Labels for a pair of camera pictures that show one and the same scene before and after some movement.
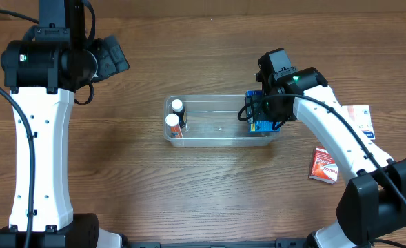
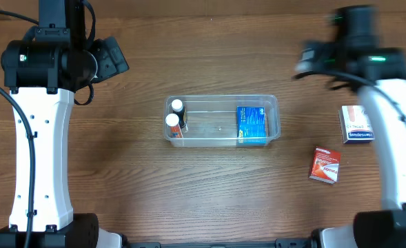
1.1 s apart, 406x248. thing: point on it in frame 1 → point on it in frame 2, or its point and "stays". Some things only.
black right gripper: [260, 114] → [314, 49]
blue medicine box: [254, 125] → [251, 125]
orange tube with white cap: [172, 120] stays
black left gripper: [112, 58] stays
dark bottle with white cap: [179, 109] stays
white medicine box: [360, 115] stays
